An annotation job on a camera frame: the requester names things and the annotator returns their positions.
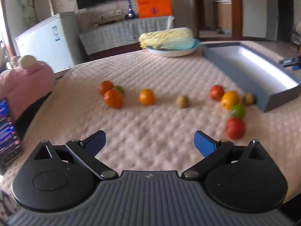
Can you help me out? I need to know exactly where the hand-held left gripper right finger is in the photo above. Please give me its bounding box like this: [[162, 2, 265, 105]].
[[182, 131, 270, 179]]

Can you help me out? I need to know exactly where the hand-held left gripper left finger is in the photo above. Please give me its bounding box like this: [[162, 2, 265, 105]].
[[33, 130, 119, 179]]

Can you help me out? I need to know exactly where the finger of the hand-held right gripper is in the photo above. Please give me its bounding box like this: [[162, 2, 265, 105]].
[[279, 56, 301, 71]]

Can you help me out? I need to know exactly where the red tomato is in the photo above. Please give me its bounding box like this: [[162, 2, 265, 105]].
[[224, 118, 246, 140]]

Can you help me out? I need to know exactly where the orange tangerine with stem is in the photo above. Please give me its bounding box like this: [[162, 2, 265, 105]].
[[103, 89, 124, 109]]

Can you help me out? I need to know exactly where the brown kiwi fruit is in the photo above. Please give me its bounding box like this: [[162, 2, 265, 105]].
[[176, 95, 190, 109], [243, 93, 255, 106]]

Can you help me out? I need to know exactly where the orange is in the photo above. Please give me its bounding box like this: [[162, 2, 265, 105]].
[[138, 89, 156, 106], [220, 91, 240, 110]]

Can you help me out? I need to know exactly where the grey cardboard box tray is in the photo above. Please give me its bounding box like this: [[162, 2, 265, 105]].
[[201, 42, 301, 113]]

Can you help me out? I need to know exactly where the red apple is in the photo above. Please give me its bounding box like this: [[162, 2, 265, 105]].
[[209, 85, 225, 102]]

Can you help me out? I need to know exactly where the reddish tangerine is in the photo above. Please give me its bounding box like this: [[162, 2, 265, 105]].
[[98, 81, 114, 96]]

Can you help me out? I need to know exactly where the wooden cabinet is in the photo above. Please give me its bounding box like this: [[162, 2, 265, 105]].
[[213, 0, 232, 31]]

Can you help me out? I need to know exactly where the smartphone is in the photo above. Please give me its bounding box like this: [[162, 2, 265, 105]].
[[0, 98, 24, 166]]

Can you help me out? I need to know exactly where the person in pink sleeve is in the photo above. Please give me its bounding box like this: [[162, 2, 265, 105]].
[[0, 55, 55, 120]]

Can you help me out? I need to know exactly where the light blue bowl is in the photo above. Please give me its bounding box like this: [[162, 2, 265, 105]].
[[146, 38, 201, 57]]

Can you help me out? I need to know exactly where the cloth-covered television cabinet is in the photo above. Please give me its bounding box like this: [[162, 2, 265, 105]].
[[79, 16, 176, 60]]

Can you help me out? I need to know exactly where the white chest freezer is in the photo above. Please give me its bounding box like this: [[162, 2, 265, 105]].
[[15, 12, 83, 73]]

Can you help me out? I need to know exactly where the napa cabbage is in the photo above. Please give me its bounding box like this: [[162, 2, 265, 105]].
[[138, 27, 195, 51]]

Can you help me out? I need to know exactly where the blue glass vase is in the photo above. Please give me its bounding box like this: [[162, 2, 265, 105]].
[[125, 0, 137, 20]]

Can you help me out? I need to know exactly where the orange gift box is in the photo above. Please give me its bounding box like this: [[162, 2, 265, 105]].
[[135, 0, 173, 19]]

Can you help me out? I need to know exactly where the pale curtain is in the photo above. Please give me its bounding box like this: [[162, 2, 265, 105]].
[[15, 0, 38, 25]]

